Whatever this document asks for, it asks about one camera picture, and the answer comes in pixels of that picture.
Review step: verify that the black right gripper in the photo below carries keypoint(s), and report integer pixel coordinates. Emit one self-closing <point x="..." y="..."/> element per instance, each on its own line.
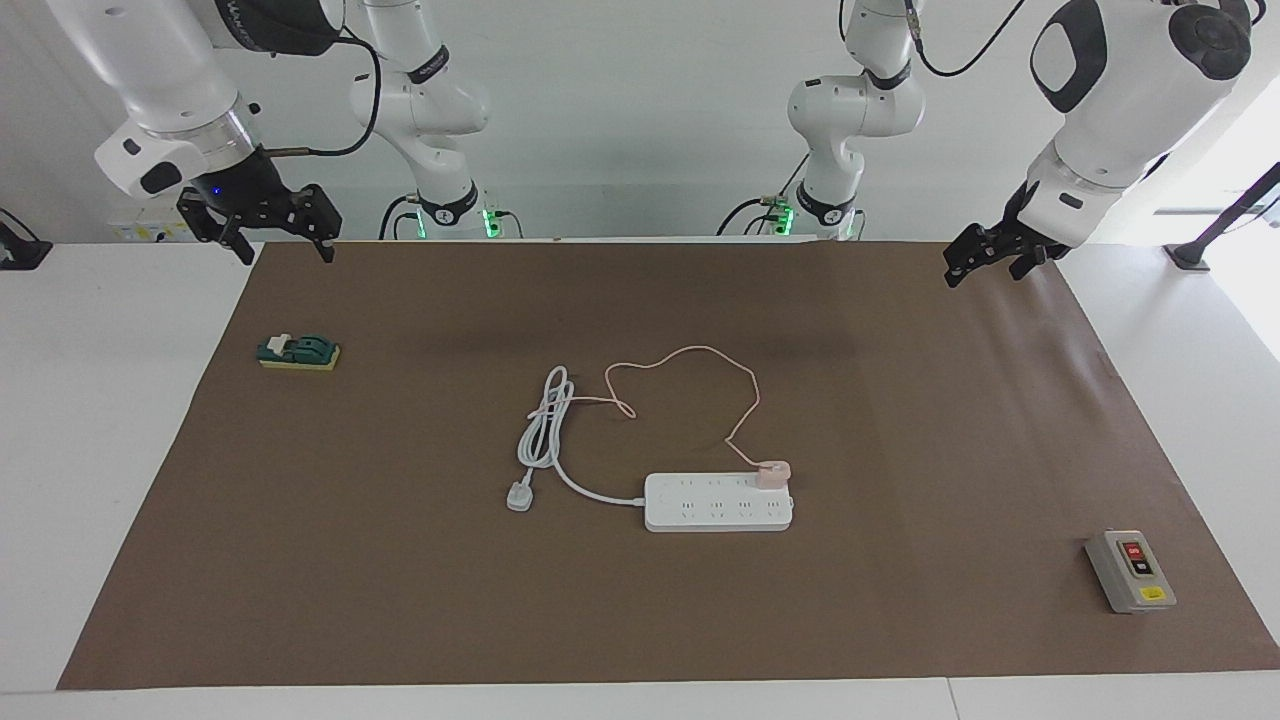
<point x="245" y="195"/>

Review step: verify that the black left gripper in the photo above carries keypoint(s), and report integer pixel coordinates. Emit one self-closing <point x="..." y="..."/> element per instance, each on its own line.
<point x="1010" y="245"/>

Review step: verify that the pink charger adapter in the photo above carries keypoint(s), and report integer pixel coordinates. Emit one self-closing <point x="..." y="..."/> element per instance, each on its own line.
<point x="772" y="472"/>

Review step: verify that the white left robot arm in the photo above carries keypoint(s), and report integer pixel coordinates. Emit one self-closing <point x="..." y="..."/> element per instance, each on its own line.
<point x="1120" y="110"/>

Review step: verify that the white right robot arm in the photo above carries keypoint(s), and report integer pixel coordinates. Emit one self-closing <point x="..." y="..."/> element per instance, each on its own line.
<point x="160" y="70"/>

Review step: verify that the white power strip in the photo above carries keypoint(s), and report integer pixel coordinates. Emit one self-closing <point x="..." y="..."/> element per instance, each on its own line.
<point x="710" y="505"/>

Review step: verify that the white box with yellow labels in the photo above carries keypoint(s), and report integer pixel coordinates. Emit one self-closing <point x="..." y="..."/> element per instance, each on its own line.
<point x="145" y="230"/>

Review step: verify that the brown table mat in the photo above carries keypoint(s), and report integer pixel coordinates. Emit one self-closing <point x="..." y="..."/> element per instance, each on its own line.
<point x="700" y="620"/>

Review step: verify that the green knife switch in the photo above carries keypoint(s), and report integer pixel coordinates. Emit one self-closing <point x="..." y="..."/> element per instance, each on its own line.
<point x="300" y="352"/>

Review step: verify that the black camera stand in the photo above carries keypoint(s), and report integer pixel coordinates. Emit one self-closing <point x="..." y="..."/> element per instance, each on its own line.
<point x="1225" y="218"/>

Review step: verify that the black clamp mount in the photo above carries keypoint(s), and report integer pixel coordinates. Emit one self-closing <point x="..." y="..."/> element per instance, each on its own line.
<point x="20" y="250"/>

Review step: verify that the grey on-off switch box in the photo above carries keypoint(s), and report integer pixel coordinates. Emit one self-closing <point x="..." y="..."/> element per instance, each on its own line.
<point x="1130" y="572"/>

